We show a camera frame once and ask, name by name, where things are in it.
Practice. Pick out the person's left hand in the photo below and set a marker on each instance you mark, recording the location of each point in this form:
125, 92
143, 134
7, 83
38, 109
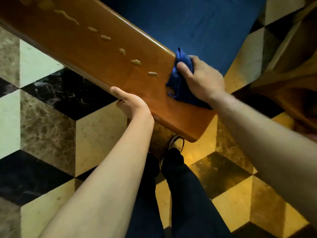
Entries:
132, 106

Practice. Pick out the person's right thumb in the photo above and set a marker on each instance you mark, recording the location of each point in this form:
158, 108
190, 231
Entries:
185, 71

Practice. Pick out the brown wooden furniture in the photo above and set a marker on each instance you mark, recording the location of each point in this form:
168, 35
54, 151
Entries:
289, 79

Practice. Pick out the trail of liquid drops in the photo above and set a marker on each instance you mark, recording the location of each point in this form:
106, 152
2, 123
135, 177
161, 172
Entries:
135, 62

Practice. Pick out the person's right forearm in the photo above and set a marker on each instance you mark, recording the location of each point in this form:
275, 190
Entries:
270, 148

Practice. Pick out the person's left forearm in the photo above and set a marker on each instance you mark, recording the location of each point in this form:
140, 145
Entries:
109, 185

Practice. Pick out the person's right hand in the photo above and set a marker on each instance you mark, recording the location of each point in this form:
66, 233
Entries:
205, 80

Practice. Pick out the brown wooden board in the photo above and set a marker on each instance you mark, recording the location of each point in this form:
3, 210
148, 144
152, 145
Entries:
94, 54

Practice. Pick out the blue cleaning cloth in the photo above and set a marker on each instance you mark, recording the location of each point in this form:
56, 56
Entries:
179, 87

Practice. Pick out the person's dark trousers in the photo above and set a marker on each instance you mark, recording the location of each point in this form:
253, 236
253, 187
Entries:
190, 203

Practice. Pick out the person's black and white shoe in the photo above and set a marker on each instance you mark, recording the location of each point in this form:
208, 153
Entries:
177, 143

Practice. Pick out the blue mattress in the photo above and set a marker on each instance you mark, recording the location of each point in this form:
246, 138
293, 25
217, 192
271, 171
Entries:
198, 24

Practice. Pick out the person's left thumb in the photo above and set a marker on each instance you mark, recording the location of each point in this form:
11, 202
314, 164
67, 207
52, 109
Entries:
121, 92

